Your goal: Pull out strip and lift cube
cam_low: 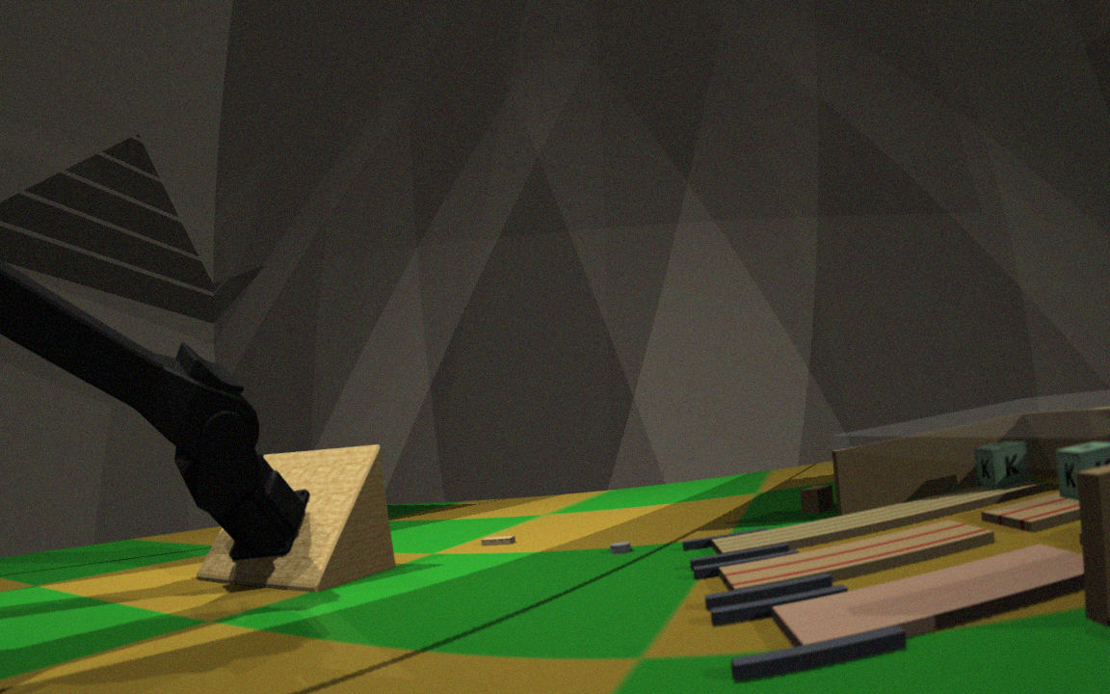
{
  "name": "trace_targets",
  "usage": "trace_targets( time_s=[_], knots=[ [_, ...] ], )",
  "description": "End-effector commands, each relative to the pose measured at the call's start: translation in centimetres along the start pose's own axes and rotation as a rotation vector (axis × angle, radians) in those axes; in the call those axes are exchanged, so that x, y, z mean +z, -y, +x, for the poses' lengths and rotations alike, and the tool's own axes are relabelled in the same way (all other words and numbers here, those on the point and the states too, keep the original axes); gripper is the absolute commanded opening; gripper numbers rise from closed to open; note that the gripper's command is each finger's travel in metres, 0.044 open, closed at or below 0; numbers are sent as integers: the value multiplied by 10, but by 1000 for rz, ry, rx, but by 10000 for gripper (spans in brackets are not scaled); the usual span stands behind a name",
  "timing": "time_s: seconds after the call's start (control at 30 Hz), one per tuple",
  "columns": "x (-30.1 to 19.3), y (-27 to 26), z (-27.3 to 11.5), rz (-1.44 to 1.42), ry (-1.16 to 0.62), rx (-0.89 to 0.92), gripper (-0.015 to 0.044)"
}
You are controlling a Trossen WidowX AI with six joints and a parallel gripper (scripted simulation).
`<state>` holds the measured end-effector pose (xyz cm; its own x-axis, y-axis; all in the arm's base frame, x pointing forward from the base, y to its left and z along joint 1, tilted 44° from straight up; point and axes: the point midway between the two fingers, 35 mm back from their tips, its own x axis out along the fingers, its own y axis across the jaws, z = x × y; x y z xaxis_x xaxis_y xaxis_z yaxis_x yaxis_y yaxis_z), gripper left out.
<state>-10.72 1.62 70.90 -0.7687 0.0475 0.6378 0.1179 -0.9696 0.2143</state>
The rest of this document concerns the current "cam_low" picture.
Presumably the pale green cube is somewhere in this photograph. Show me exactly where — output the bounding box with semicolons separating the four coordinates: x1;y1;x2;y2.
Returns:
1057;470;1079;500

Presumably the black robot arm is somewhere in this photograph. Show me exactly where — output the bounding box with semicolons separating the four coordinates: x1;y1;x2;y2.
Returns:
0;259;310;561

